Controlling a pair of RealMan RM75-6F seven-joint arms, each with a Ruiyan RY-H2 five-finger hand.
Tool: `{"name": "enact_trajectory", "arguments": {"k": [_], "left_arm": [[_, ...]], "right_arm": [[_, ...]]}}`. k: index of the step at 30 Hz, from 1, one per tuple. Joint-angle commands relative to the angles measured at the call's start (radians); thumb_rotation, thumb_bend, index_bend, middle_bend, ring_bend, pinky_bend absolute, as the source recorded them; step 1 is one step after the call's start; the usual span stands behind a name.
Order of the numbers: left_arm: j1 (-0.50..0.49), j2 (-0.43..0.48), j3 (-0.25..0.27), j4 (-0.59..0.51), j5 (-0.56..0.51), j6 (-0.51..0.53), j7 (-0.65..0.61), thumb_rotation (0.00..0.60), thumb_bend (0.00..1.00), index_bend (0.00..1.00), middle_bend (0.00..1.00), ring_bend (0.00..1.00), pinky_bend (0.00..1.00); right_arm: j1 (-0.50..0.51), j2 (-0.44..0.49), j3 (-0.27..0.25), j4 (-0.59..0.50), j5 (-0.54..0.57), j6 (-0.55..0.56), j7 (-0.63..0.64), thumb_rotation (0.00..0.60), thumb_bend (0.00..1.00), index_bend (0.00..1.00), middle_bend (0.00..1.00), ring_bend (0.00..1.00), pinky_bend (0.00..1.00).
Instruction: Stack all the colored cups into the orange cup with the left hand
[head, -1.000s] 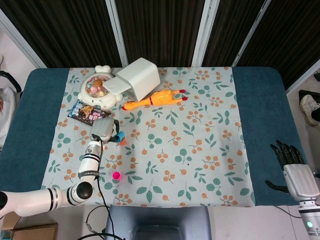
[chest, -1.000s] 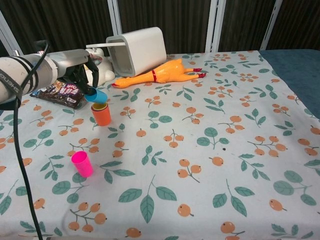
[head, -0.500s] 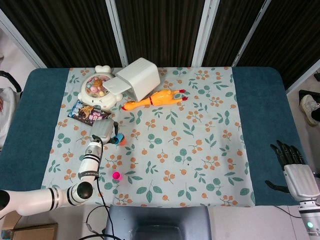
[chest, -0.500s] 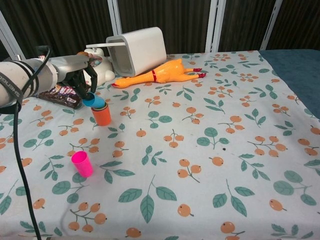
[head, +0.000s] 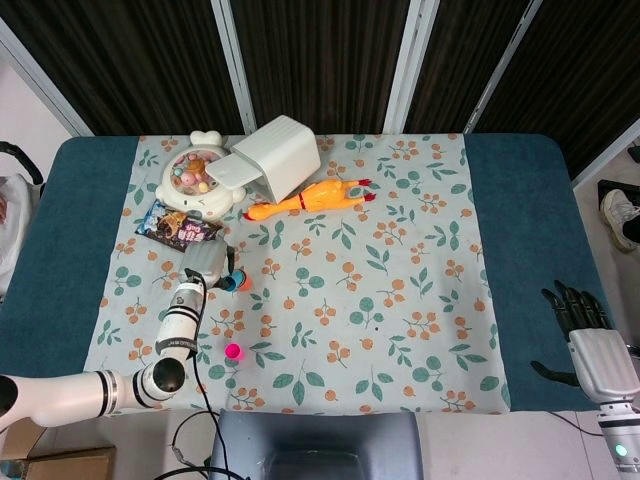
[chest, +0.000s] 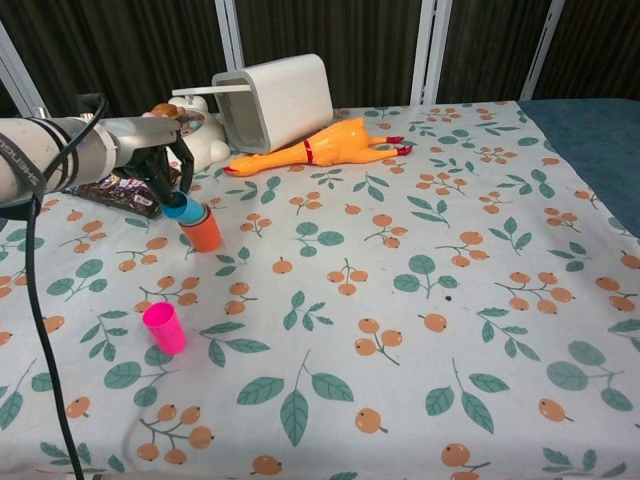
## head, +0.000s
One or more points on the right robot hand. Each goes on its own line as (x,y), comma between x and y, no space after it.
(600,360)

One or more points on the pink plastic cup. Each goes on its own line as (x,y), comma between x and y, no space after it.
(234,351)

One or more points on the light blue plastic cup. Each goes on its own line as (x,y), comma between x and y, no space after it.
(235,281)

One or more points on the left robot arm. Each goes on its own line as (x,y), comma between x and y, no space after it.
(50,395)

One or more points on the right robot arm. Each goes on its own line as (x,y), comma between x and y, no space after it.
(620,440)

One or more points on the large orange plastic cup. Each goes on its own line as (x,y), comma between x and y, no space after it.
(246,286)

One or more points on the white sneaker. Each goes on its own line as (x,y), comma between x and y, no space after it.
(620,215)

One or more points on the blue table cover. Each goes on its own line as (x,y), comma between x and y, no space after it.
(525,225)

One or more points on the floral print tablecloth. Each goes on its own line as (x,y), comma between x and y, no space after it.
(350,250)

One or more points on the grey robot torso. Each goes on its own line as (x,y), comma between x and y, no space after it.
(300,440)

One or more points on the yellow rubber chicken toy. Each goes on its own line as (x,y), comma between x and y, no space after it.
(320,197)

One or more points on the white swing-lid trash bin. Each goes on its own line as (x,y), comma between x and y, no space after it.
(285,150)

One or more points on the white cat fishing toy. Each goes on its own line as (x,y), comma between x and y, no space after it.
(190,200)

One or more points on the dark snack bag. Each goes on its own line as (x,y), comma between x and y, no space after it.
(175,227)

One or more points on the cardboard box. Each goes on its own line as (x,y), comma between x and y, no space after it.
(75,465)

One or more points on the dark folding screen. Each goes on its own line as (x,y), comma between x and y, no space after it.
(150,60)

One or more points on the white plastic bag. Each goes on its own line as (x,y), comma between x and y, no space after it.
(12,235)

